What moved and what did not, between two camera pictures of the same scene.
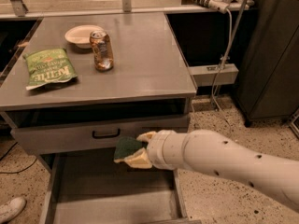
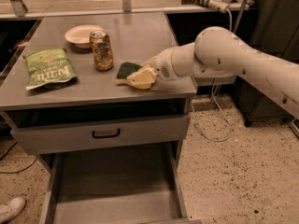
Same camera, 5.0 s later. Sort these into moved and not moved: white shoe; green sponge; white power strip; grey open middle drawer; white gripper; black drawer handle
Moved: white gripper; green sponge
Not moved: white power strip; grey open middle drawer; black drawer handle; white shoe
